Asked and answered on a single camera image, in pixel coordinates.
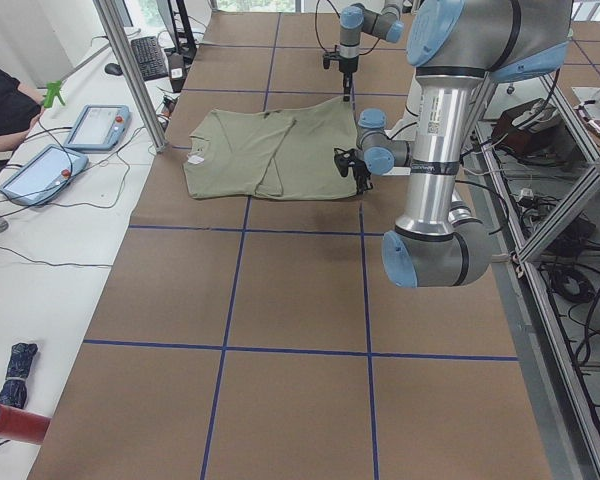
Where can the black computer mouse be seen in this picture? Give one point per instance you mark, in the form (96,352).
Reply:
(113,69)

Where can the red cylinder tube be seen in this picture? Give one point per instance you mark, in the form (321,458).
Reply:
(23,426)

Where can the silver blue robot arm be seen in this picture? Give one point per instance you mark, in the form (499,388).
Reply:
(454,46)
(356,20)

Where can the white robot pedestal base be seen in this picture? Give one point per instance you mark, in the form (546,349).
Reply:
(410,115)

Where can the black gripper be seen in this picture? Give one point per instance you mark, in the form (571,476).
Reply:
(358,171)
(348,65)

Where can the teach pendant tablet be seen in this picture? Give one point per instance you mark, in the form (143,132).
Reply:
(44,176)
(98,128)

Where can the near teach pendant tablet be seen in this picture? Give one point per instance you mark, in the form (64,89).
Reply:
(44,176)

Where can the folded dark blue umbrella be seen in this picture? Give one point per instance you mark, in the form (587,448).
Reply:
(14,390)

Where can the white paper price tag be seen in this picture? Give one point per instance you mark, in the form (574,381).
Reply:
(194,159)

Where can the far teach pendant tablet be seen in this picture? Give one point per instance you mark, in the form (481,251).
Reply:
(98,128)

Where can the green plastic clamp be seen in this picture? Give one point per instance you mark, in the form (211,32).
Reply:
(53,93)

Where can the black keyboard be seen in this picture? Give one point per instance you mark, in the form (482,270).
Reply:
(149,57)

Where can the person in black shirt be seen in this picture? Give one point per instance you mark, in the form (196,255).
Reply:
(20,109)

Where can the aluminium frame post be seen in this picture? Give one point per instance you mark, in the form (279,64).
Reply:
(114,30)

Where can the olive green long-sleeve shirt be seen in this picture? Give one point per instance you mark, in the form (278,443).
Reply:
(285,154)

